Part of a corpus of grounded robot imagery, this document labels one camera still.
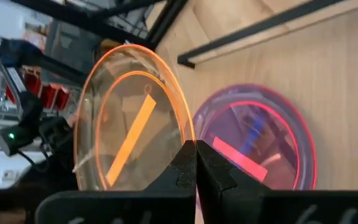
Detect wooden shelf with black legs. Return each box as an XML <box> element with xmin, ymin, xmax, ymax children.
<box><xmin>177</xmin><ymin>0</ymin><xmax>358</xmax><ymax>191</ymax></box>

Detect translucent blue plate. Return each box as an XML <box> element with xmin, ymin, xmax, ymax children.
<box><xmin>193</xmin><ymin>83</ymin><xmax>318</xmax><ymax>191</ymax></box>

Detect red bins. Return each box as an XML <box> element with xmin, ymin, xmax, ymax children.
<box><xmin>4</xmin><ymin>70</ymin><xmax>71</xmax><ymax>111</ymax></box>

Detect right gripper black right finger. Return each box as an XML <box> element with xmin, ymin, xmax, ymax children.
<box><xmin>196</xmin><ymin>140</ymin><xmax>358</xmax><ymax>224</ymax></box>

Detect translucent pink plate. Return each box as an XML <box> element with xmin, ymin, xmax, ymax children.
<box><xmin>193</xmin><ymin>83</ymin><xmax>319</xmax><ymax>191</ymax></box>

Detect translucent orange plate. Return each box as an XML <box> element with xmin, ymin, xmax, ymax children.
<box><xmin>73</xmin><ymin>44</ymin><xmax>196</xmax><ymax>192</ymax></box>

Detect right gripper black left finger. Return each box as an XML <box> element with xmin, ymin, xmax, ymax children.
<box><xmin>35</xmin><ymin>140</ymin><xmax>197</xmax><ymax>224</ymax></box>

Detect black aluminium table frame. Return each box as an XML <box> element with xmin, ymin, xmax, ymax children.
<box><xmin>11</xmin><ymin>0</ymin><xmax>189</xmax><ymax>50</ymax></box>

